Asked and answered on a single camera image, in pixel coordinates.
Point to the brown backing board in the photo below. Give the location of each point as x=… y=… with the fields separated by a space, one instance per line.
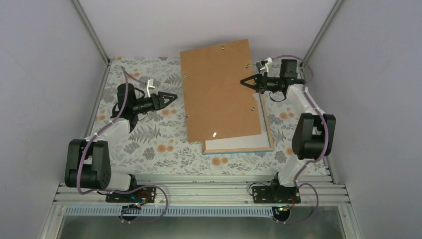
x=216 y=104

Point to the teal and wood picture frame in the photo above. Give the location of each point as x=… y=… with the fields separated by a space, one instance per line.
x=250 y=150

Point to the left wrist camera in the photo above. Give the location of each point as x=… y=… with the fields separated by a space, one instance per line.
x=149 y=86

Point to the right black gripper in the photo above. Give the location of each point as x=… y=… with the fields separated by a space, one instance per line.
x=259 y=78

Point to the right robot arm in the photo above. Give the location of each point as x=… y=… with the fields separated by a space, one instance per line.
x=313 y=136

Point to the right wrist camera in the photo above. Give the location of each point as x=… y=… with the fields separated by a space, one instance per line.
x=263 y=65

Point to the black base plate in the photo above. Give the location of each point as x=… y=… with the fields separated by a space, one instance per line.
x=145 y=195
x=275 y=195

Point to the aluminium rail base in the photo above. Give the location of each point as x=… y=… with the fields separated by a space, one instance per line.
x=223 y=190

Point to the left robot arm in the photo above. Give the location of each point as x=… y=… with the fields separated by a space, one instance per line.
x=88 y=165

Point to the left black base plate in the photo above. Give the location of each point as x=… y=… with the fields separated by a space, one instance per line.
x=145 y=195

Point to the sunflower photo print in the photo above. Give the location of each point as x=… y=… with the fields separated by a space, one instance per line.
x=237 y=143

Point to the floral patterned table mat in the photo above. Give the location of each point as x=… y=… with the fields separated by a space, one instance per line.
x=158 y=144

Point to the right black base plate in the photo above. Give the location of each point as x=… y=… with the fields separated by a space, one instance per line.
x=275 y=195

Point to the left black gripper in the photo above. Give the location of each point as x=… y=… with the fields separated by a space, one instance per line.
x=156 y=100

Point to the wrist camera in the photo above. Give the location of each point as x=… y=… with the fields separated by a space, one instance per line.
x=149 y=86
x=263 y=65

